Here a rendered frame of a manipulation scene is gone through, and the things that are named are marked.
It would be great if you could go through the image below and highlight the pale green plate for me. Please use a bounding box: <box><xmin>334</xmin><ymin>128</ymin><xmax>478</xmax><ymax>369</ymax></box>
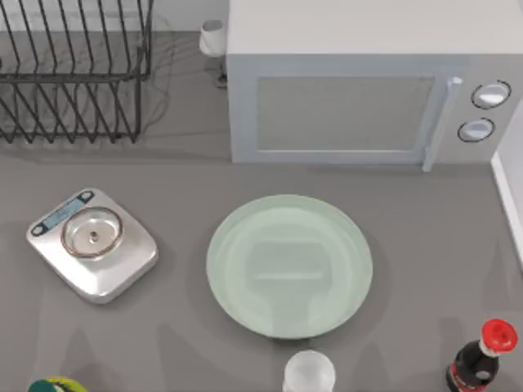
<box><xmin>205</xmin><ymin>194</ymin><xmax>374</xmax><ymax>340</ymax></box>

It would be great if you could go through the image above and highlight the microwave door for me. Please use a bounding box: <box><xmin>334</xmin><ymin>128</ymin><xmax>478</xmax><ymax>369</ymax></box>
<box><xmin>226</xmin><ymin>55</ymin><xmax>450</xmax><ymax>165</ymax></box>

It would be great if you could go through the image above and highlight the silver kitchen scale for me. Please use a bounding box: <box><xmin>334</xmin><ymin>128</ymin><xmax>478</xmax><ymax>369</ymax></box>
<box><xmin>25</xmin><ymin>187</ymin><xmax>159</xmax><ymax>305</ymax></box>

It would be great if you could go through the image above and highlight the clear plastic cup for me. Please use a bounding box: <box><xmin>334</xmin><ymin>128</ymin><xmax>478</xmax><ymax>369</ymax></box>
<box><xmin>282</xmin><ymin>350</ymin><xmax>337</xmax><ymax>392</ymax></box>

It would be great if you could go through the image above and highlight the pale microwave oven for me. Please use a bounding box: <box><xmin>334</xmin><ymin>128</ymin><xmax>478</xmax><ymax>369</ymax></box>
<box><xmin>226</xmin><ymin>0</ymin><xmax>523</xmax><ymax>172</ymax></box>

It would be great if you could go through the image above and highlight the small microwave knob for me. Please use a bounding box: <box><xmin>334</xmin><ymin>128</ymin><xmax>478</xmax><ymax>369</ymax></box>
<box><xmin>457</xmin><ymin>117</ymin><xmax>497</xmax><ymax>144</ymax></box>

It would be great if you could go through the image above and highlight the large microwave knob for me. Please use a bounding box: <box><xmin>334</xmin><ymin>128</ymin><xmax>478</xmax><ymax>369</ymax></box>
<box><xmin>470</xmin><ymin>80</ymin><xmax>512</xmax><ymax>109</ymax></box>

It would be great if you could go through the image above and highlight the dark bottle with red cap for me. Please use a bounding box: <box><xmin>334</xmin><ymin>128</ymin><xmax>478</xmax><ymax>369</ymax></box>
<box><xmin>445</xmin><ymin>318</ymin><xmax>519</xmax><ymax>392</ymax></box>

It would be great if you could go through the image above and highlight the green and yellow object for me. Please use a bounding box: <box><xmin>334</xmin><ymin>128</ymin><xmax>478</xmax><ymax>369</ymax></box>
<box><xmin>27</xmin><ymin>376</ymin><xmax>89</xmax><ymax>392</ymax></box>

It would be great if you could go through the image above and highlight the microwave door handle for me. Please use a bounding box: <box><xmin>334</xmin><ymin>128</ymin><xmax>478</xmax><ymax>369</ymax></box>
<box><xmin>422</xmin><ymin>76</ymin><xmax>463</xmax><ymax>172</ymax></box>

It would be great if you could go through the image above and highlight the black wire dish rack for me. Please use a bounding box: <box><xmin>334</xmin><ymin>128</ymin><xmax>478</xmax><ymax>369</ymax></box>
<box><xmin>0</xmin><ymin>0</ymin><xmax>155</xmax><ymax>145</ymax></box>

